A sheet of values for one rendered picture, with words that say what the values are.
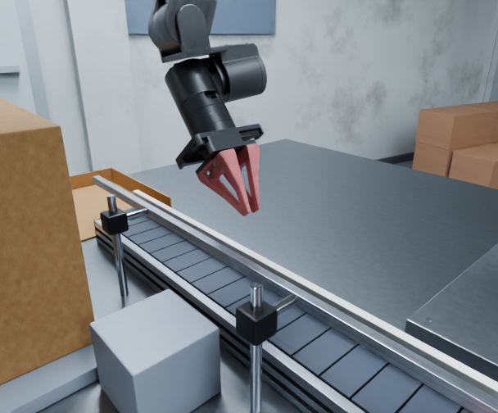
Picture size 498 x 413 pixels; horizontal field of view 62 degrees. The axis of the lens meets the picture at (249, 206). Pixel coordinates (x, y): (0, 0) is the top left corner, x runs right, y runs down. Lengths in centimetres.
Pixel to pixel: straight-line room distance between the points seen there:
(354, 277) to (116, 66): 217
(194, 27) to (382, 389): 44
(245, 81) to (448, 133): 303
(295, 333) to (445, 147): 313
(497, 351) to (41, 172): 52
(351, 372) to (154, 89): 255
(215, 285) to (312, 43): 301
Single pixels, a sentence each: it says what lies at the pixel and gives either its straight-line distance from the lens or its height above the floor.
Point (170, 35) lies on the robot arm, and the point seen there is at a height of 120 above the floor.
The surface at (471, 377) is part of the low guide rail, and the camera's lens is 46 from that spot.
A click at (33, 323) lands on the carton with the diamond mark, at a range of 53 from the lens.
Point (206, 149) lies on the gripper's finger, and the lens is 48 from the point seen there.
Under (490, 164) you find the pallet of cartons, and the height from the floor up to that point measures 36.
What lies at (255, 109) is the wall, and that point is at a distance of 321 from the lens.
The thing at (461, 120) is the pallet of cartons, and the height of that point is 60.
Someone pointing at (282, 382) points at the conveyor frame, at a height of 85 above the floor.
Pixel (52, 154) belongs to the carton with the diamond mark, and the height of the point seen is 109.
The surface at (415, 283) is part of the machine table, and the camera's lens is 73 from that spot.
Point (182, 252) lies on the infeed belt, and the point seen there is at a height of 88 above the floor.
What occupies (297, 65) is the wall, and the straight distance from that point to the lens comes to 340.
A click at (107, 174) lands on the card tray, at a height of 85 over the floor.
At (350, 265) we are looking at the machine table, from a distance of 75.
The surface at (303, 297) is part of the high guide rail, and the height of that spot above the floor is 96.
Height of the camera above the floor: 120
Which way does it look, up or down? 23 degrees down
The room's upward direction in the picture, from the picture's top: straight up
